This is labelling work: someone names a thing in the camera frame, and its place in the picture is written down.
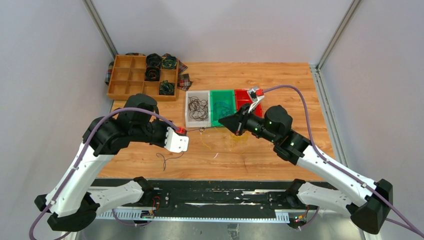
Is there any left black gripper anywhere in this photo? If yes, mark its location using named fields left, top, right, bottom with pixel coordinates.
left=132, top=118, right=179, bottom=148

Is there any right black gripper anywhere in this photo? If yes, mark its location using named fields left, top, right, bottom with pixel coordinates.
left=218, top=102, right=278, bottom=144

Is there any yellow wire tangle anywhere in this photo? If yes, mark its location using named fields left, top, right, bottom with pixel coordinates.
left=198, top=127, right=249, bottom=151

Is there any dark blue wire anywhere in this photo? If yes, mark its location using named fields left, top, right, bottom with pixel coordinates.
left=155, top=125, right=208, bottom=172

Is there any brown wire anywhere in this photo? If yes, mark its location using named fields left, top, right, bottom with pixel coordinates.
left=187, top=96, right=210, bottom=122

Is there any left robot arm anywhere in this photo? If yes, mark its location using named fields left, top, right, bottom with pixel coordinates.
left=34, top=93, right=188, bottom=234

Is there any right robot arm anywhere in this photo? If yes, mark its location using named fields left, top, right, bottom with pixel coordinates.
left=219, top=104, right=393, bottom=235

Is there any red plastic bin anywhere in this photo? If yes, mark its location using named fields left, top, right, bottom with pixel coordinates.
left=234, top=89, right=263, bottom=118

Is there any green plastic bin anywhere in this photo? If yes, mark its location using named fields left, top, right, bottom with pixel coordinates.
left=210, top=89, right=236, bottom=127

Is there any rolled green cloth bottom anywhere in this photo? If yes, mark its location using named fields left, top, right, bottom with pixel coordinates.
left=159, top=80, right=175, bottom=96

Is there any rolled green cloth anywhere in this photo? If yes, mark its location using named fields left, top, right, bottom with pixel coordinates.
left=159, top=80, right=175, bottom=96
left=162, top=55, right=178, bottom=70

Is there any white plastic bin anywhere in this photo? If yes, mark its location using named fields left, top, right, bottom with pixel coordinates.
left=184, top=90, right=211, bottom=128

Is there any plaid cloth under tray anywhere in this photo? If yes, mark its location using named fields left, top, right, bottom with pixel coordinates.
left=104, top=52, right=193, bottom=91

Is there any wooden compartment tray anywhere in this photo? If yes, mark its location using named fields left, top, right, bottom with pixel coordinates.
left=107, top=55, right=179, bottom=102

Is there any rolled dark cloth middle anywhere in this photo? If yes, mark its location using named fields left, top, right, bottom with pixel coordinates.
left=144, top=66, right=161, bottom=82

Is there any rolled dark cloth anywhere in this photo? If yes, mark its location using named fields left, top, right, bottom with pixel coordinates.
left=145, top=53, right=163, bottom=68
left=144, top=66, right=161, bottom=82

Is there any rolled green cloth top right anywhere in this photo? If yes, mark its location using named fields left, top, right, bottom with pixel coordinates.
left=162, top=55, right=178, bottom=70

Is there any rolled dark cloth top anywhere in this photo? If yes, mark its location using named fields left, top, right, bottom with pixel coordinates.
left=145, top=53, right=163, bottom=68

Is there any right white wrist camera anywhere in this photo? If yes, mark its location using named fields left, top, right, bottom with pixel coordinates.
left=247, top=86, right=264, bottom=113

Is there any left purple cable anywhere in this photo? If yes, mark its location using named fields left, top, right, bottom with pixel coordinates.
left=29, top=107, right=188, bottom=240

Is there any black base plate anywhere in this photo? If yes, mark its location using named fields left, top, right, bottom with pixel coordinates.
left=120, top=179, right=320, bottom=220

